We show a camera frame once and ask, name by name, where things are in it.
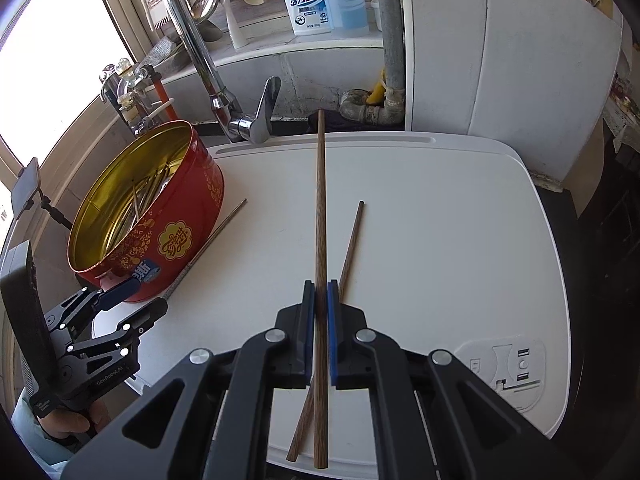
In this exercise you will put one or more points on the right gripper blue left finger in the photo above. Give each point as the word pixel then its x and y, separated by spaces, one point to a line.
pixel 306 331

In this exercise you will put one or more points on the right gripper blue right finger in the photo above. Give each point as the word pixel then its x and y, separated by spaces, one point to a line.
pixel 335 328

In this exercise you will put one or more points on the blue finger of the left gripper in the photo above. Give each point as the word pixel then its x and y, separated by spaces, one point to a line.
pixel 145 317
pixel 117 294

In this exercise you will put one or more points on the metal chopstick patterned handle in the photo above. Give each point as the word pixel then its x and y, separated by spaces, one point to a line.
pixel 142 195

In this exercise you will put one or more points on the brown wooden chopstick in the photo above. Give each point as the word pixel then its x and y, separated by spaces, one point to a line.
pixel 321 352
pixel 305 418

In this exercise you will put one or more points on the person left hand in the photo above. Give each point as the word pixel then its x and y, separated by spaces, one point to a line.
pixel 61 423

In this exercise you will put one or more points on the light blue clothing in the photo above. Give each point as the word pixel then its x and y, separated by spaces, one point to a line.
pixel 45 450

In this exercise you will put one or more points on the red gold round tin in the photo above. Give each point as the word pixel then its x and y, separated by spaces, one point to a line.
pixel 172 230

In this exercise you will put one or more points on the grey metal pipe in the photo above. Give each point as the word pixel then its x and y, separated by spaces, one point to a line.
pixel 353 103

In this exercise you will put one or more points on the orange pipe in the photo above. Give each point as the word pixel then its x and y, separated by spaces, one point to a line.
pixel 165 102

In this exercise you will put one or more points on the white dish soap bottle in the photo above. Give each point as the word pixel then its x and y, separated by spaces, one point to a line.
pixel 309 17

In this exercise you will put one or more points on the white refrigerator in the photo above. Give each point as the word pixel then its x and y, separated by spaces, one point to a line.
pixel 532 74

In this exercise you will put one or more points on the phone on mount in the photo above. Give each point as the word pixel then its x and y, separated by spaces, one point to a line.
pixel 26 188

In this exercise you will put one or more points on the white brush handle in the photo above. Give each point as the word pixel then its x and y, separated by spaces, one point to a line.
pixel 237 38

